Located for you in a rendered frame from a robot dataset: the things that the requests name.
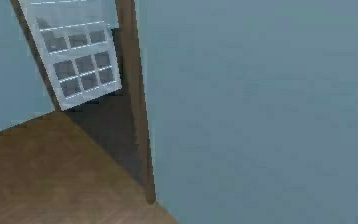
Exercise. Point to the white glass-paned room door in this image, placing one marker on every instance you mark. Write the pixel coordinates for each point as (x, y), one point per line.
(80, 50)

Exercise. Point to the brown wooden door frame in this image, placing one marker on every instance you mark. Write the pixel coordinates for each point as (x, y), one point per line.
(135, 100)

